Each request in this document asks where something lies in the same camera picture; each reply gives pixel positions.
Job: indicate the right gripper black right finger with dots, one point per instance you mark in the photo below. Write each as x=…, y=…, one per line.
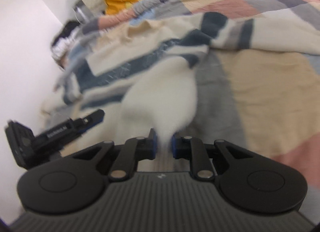
x=207, y=161

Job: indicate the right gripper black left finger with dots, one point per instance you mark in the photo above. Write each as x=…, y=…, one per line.
x=119, y=162

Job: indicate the white navy striped fluffy blanket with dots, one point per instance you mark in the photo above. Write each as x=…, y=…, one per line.
x=252, y=82

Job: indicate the white clothes pile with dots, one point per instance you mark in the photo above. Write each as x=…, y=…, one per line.
x=60, y=47

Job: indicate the black clothes pile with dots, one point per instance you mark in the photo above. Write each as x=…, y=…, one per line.
x=65, y=31

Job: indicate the patchwork pastel duvet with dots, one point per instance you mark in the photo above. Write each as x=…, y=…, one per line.
x=304, y=157

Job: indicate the grey wall socket panel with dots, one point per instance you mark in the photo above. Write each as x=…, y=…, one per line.
x=82, y=12

